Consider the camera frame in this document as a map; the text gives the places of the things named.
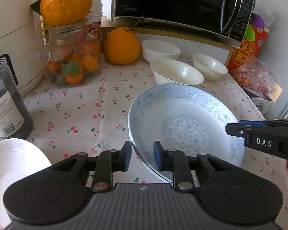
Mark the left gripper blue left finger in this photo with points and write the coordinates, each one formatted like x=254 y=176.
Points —
x=109 y=162

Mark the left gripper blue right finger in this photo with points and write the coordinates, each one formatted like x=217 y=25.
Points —
x=174 y=161

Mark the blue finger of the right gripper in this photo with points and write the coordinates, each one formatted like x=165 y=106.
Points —
x=253 y=123

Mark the blue patterned ceramic plate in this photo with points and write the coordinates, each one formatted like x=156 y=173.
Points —
x=182 y=118

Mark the plastic bag of snacks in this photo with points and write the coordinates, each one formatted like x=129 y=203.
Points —
x=256 y=75

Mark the cherry print tablecloth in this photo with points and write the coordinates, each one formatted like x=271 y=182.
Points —
x=92 y=117

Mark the cream bowl back right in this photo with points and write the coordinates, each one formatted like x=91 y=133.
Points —
x=210 y=68

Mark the cream bowl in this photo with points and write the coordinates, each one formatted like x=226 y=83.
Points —
x=210 y=68
x=174 y=71

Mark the red snack box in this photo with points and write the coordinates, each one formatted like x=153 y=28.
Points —
x=253 y=40

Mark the cream bowl front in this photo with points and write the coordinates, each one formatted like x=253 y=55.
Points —
x=174 y=71

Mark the white plate lower left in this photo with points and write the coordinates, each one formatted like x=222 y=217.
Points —
x=18 y=159

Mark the dark jar with label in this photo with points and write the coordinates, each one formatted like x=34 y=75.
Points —
x=15 y=120

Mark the glass jar with kumquats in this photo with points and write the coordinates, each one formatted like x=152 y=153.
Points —
x=70 y=57

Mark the white bowl back left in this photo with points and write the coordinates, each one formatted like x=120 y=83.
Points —
x=153 y=49

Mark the large orange on table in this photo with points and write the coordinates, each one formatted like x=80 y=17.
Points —
x=122 y=47

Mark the black microwave oven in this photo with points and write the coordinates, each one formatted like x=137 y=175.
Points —
x=226 y=19

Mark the stack of paper cups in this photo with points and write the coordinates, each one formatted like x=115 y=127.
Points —
x=94 y=20

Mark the white appliance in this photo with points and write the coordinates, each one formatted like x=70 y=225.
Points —
x=21 y=39

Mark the large orange on jar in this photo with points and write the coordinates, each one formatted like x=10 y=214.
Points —
x=63 y=12

